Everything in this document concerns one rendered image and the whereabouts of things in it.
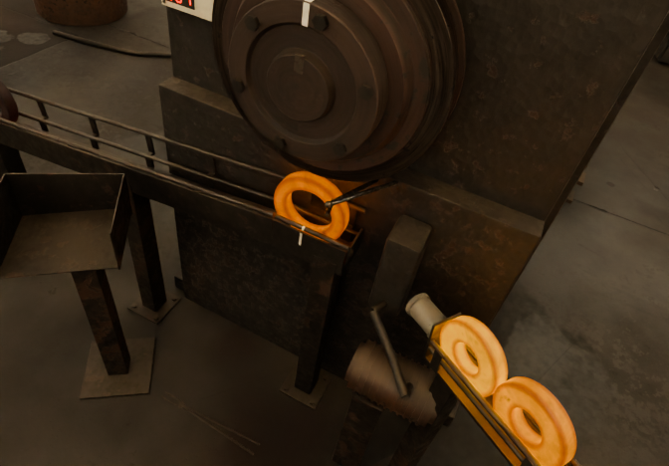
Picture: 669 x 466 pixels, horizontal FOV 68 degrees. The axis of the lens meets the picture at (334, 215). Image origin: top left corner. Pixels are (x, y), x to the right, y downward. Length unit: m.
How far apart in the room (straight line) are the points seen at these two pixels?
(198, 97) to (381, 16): 0.62
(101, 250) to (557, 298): 1.75
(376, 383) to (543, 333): 1.08
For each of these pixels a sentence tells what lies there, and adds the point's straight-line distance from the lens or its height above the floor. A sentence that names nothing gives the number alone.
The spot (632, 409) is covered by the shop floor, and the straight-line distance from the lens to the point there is 2.12.
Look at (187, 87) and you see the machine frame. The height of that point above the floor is 0.87.
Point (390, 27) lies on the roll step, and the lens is 0.79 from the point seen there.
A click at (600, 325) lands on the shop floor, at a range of 2.29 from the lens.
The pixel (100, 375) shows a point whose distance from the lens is 1.79.
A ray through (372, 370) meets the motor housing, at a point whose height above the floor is 0.52.
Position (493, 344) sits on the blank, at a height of 0.78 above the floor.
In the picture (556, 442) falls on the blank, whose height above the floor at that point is 0.76.
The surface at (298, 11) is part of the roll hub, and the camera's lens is 0.79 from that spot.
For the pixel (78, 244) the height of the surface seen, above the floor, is 0.60.
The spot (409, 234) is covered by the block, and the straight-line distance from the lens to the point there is 1.06.
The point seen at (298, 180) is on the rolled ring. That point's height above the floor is 0.83.
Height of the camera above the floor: 1.52
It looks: 43 degrees down
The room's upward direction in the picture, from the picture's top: 10 degrees clockwise
